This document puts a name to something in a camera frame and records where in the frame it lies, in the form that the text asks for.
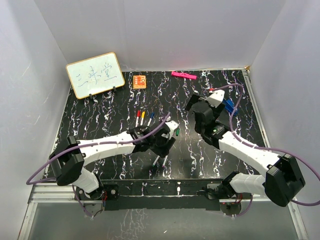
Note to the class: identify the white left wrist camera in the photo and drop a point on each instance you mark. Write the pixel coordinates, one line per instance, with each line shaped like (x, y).
(173, 126)

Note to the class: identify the white red marker pen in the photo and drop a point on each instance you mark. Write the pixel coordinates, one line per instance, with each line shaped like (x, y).
(137, 121)

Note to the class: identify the white magenta marker pen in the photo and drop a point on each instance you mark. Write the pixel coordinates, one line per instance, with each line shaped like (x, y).
(164, 161)

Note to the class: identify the blue stapler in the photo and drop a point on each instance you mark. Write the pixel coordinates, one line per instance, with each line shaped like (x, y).
(229, 105)

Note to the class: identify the yellow framed whiteboard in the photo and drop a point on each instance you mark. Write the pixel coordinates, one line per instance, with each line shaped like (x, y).
(95, 75)

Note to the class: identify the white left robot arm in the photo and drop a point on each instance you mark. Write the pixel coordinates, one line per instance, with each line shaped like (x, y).
(72, 155)

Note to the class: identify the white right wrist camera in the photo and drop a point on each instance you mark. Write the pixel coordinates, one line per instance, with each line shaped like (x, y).
(215, 97)

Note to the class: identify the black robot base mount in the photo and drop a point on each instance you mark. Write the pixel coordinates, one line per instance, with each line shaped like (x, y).
(165, 194)

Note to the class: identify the white green marker pen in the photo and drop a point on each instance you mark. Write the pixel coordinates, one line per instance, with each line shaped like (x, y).
(156, 160)

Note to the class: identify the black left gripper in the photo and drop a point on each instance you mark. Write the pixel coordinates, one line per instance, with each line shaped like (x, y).
(164, 150)

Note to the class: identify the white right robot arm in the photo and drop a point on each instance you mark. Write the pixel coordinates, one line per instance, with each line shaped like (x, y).
(279, 176)

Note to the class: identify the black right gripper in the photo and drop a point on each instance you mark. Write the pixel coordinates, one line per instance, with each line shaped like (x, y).
(195, 98)

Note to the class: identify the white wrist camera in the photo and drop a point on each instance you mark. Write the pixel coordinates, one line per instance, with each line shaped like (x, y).
(173, 126)
(215, 97)

